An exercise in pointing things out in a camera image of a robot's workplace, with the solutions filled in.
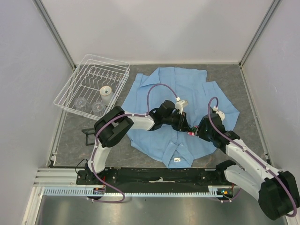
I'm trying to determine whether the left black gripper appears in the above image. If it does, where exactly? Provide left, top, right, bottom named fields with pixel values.
left=162, top=111, right=191, bottom=133

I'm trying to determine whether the pink flower smiley brooch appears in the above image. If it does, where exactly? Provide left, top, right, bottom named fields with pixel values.
left=187, top=126, right=197, bottom=136

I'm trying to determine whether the light blue button shirt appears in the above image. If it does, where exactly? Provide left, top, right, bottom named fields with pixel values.
left=122, top=67, right=240, bottom=168

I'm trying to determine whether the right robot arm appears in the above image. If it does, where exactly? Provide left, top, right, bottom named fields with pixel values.
left=195, top=112, right=300, bottom=220

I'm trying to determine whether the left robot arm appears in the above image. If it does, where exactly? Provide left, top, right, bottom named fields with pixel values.
left=77, top=98, right=191, bottom=184

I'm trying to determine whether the frosted white cup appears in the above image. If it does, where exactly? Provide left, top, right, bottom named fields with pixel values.
left=99, top=86, right=114, bottom=106

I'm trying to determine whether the clear drinking glass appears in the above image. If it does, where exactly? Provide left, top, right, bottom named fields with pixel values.
left=92, top=101, right=106, bottom=117
left=74, top=97, right=88, bottom=112

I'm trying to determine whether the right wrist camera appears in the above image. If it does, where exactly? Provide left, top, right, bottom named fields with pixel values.
left=212, top=106, right=225, bottom=122

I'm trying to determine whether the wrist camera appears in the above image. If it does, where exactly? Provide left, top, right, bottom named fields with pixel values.
left=212, top=106, right=225, bottom=122
left=175, top=97, right=188, bottom=114

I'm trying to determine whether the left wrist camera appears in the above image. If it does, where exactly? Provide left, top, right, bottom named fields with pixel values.
left=175, top=97, right=188, bottom=114

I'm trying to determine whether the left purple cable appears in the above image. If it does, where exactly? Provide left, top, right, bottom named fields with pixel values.
left=86, top=83, right=180, bottom=203

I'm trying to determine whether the small black square frame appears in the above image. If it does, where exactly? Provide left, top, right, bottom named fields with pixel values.
left=82, top=128, right=95, bottom=146

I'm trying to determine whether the white wire dish rack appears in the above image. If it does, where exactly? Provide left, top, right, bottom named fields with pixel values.
left=53, top=54, right=130, bottom=120

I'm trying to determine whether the slotted grey cable duct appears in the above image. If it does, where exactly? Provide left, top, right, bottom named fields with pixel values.
left=44, top=187, right=226, bottom=197

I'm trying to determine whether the right aluminium frame post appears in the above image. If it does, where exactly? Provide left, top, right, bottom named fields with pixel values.
left=239, top=0, right=282, bottom=69

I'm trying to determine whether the aluminium frame post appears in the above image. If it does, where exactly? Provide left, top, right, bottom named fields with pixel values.
left=33, top=0, right=76, bottom=70
left=239, top=0, right=282, bottom=69

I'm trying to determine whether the left aluminium frame post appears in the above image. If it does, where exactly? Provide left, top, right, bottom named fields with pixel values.
left=33, top=0, right=76, bottom=70

